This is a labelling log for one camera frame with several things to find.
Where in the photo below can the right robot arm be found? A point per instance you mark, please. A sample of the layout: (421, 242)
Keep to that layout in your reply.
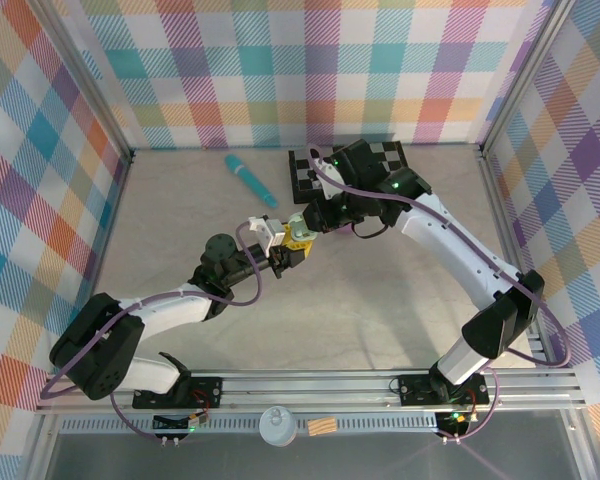
(455, 245)

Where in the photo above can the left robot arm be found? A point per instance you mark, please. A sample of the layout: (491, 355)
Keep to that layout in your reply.
(170, 307)

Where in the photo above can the black folding chessboard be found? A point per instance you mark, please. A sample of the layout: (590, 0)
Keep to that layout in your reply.
(299, 185)

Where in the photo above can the teal pen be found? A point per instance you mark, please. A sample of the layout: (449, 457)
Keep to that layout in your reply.
(250, 180)

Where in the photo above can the small controller circuit board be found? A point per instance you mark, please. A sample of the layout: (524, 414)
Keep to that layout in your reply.
(172, 422)
(455, 420)

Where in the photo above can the white round cap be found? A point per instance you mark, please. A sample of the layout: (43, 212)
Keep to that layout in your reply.
(277, 430)

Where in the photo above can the small wooden tag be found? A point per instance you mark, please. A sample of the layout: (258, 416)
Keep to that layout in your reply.
(322, 425)

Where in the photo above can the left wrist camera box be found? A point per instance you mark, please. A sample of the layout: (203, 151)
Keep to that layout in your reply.
(267, 232)

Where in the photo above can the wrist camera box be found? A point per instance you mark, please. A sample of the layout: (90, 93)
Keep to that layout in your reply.
(267, 232)
(330, 182)

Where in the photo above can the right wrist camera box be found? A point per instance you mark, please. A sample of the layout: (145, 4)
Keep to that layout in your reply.
(330, 182)

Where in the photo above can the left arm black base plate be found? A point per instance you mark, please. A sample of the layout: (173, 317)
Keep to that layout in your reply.
(215, 382)

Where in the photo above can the aluminium side rail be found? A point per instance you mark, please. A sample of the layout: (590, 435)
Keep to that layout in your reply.
(507, 225)
(105, 240)

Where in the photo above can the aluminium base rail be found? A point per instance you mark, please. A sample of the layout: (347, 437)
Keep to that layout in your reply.
(305, 387)

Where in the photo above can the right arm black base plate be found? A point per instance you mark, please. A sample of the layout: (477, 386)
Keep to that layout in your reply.
(415, 387)

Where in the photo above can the aluminium frame post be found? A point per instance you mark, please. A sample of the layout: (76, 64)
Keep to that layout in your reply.
(87, 80)
(524, 75)

